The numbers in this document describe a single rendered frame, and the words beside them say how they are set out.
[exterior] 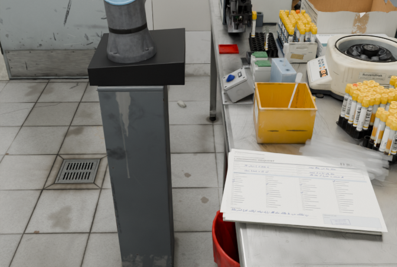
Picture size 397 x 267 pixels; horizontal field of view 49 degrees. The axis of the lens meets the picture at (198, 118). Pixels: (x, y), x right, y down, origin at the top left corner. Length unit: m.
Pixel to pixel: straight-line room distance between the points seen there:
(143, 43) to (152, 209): 0.62
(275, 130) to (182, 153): 1.49
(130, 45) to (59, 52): 2.07
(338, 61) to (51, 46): 2.45
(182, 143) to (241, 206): 1.73
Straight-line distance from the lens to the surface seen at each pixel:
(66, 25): 3.26
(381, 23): 1.63
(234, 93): 1.20
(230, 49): 1.56
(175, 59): 1.31
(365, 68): 1.25
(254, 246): 0.82
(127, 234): 1.71
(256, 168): 0.97
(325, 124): 1.18
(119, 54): 1.32
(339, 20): 1.57
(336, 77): 1.27
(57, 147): 2.68
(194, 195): 2.22
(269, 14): 1.82
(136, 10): 1.29
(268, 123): 1.04
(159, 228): 1.68
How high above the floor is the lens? 1.49
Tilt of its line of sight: 32 degrees down
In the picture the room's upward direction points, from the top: straight up
